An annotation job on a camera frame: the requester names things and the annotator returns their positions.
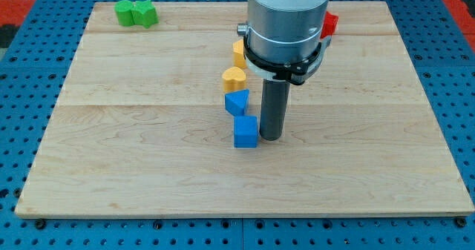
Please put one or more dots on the blue triangle block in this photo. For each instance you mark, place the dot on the blue triangle block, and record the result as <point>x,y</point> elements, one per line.
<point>236,103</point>

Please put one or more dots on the red star block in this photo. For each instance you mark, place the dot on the red star block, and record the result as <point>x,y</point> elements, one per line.
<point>330,25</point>

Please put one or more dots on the blue cube block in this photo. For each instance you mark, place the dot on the blue cube block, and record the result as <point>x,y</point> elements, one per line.
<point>245,131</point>

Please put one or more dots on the yellow heart block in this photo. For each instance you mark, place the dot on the yellow heart block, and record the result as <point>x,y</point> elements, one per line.
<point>233,79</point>

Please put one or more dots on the green round block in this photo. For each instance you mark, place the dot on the green round block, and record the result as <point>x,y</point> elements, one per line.
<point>123,12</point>

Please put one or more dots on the yellow hexagon block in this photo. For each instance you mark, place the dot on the yellow hexagon block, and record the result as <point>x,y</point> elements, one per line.
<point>238,54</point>

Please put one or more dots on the grey cylindrical pointer rod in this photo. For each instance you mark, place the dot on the grey cylindrical pointer rod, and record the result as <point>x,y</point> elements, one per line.
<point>273,109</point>

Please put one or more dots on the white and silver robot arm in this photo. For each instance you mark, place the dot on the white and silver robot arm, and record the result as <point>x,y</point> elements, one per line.
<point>283,31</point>

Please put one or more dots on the green star block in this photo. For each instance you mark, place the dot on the green star block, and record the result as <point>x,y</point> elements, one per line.
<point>144,13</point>

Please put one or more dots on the wooden board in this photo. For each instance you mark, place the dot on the wooden board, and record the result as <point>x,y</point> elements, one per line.
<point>139,129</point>

